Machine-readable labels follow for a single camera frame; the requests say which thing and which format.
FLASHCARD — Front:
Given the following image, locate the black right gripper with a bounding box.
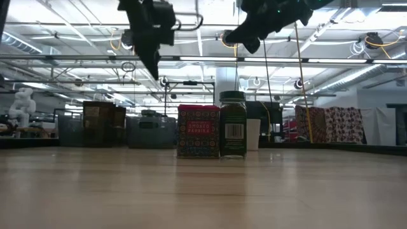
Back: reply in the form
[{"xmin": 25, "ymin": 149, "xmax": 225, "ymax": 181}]
[{"xmin": 224, "ymin": 0, "xmax": 314, "ymax": 54}]

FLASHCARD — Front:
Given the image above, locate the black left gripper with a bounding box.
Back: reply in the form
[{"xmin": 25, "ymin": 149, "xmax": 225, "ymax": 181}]
[{"xmin": 132, "ymin": 9, "xmax": 176, "ymax": 81}]

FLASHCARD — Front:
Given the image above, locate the red smoked paprika tin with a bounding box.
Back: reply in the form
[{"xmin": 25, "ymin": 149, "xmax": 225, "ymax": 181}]
[{"xmin": 176, "ymin": 104, "xmax": 221, "ymax": 159}]

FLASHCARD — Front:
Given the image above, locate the white round pillar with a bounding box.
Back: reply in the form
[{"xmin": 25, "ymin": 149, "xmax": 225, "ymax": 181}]
[{"xmin": 215, "ymin": 66, "xmax": 240, "ymax": 106}]

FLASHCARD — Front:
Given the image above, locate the long ceiling light strip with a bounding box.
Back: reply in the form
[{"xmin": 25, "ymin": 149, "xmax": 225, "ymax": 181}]
[{"xmin": 179, "ymin": 56, "xmax": 407, "ymax": 64}]

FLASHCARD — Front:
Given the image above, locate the grey plastic storage bin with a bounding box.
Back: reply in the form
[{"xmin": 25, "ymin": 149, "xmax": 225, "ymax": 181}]
[
  {"xmin": 57, "ymin": 109, "xmax": 128, "ymax": 148},
  {"xmin": 126, "ymin": 116, "xmax": 178, "ymax": 149}
]

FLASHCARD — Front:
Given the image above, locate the black computer monitor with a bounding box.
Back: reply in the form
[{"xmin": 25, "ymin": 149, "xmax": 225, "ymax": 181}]
[{"xmin": 246, "ymin": 101, "xmax": 284, "ymax": 142}]

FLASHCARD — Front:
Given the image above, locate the white plastic storage bin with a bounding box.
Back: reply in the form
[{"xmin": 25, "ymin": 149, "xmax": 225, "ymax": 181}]
[{"xmin": 246, "ymin": 118, "xmax": 261, "ymax": 151}]

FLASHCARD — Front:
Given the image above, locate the dark red mandala tapestry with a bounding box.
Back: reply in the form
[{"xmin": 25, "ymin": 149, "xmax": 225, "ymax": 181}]
[{"xmin": 294, "ymin": 105, "xmax": 331, "ymax": 144}]

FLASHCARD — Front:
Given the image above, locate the white red floral cloth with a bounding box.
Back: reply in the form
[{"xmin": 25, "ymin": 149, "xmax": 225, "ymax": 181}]
[{"xmin": 327, "ymin": 106, "xmax": 367, "ymax": 145}]

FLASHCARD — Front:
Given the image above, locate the plain white sheet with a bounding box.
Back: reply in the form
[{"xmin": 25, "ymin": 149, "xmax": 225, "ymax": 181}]
[{"xmin": 361, "ymin": 107, "xmax": 397, "ymax": 146}]

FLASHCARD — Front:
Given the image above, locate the black hanging cable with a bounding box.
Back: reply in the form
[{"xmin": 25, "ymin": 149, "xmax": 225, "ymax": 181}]
[{"xmin": 262, "ymin": 39, "xmax": 274, "ymax": 103}]

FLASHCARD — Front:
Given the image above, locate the black metal gantry frame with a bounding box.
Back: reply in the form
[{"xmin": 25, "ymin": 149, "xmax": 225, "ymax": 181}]
[{"xmin": 163, "ymin": 80, "xmax": 216, "ymax": 117}]

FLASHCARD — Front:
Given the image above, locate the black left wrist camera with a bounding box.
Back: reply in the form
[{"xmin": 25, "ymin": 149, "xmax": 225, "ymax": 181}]
[{"xmin": 151, "ymin": 1, "xmax": 177, "ymax": 30}]

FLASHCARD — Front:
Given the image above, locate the yellow hanging cable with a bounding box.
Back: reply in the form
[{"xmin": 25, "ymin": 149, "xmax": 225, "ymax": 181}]
[{"xmin": 294, "ymin": 22, "xmax": 315, "ymax": 144}]

